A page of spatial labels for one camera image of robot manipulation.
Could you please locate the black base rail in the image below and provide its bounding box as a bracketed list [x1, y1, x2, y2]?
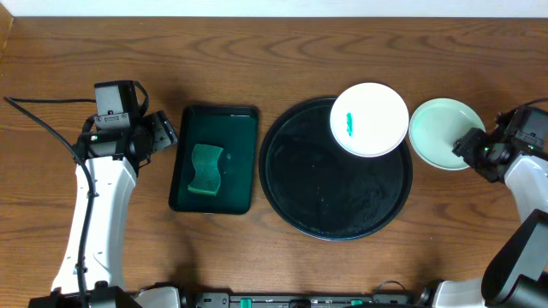
[136, 290, 429, 308]

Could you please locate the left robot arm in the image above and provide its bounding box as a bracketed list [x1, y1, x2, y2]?
[29, 111, 180, 307]

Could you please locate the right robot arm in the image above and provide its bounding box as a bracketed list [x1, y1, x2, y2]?
[429, 128, 547, 308]

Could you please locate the green sponge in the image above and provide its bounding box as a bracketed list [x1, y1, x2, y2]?
[188, 144, 223, 196]

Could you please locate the black round tray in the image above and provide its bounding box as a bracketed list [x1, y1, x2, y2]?
[259, 97, 413, 241]

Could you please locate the white plate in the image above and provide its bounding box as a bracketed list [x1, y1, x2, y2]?
[329, 82, 409, 157]

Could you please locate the black rectangular tray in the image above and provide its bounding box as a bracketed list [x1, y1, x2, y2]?
[169, 105, 259, 215]

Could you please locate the mint plate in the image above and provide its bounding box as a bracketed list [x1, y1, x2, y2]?
[409, 128, 468, 171]
[408, 98, 485, 171]

